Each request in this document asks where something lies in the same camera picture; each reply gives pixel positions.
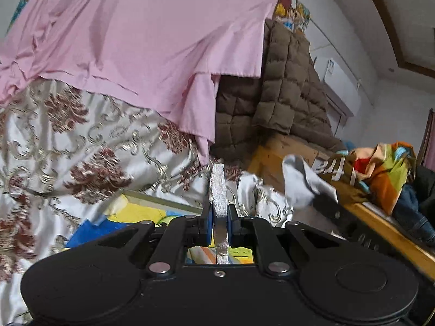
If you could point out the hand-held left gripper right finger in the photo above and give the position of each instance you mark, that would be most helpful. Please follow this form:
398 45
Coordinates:
231 225

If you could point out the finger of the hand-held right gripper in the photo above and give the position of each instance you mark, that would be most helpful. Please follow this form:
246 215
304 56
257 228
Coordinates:
334 215

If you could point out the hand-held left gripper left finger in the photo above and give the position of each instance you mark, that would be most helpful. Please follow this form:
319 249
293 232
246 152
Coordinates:
210 224

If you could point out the grey cloth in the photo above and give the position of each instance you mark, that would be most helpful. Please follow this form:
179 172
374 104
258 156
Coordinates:
302 180

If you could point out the cartoon picture box lid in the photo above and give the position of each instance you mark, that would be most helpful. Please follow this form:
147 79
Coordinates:
142 210

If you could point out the blue jeans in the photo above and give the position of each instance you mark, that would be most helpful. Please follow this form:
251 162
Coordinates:
418 217

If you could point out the colourful printed cloth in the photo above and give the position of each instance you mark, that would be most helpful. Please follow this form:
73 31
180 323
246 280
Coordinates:
384 173

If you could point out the dark garment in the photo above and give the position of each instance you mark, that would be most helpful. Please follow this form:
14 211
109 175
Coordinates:
424 180

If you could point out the white air conditioner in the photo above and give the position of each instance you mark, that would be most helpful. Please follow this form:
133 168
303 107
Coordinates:
340 88

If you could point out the brown quilted jacket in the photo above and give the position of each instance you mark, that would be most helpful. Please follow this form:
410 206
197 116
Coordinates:
289 85

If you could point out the floral satin bedspread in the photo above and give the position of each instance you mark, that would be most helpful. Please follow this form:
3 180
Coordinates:
68 163

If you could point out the pink bed sheet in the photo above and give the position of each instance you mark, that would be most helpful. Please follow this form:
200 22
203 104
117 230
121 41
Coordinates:
136 40

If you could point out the cartoon wall poster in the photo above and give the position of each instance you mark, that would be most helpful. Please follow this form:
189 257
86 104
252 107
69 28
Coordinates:
292 13

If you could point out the teal patterned wall poster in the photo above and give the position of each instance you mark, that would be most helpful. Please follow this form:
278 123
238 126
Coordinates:
25 3

